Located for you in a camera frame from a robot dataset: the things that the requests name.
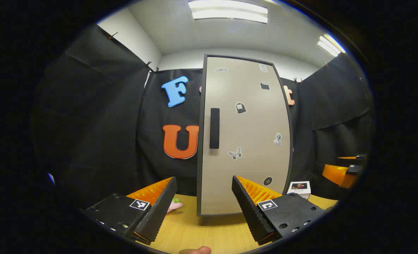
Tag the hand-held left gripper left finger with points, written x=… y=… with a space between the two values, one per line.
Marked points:
x=159 y=211

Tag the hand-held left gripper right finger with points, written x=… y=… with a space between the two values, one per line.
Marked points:
x=251 y=215

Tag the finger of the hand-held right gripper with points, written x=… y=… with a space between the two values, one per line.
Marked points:
x=350 y=161
x=335 y=174

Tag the dark grey cabinet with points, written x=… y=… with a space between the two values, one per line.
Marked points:
x=199 y=141

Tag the beige cabinet door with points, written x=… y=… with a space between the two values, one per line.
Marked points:
x=251 y=123

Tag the pink and green small object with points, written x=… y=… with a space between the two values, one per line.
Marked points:
x=174 y=205

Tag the white book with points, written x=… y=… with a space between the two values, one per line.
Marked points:
x=299 y=187

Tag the black backdrop cloth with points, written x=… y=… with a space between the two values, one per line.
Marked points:
x=99 y=123

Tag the small ceiling light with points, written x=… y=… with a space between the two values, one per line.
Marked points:
x=330 y=45

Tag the long ceiling light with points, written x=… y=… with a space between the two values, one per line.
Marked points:
x=228 y=10

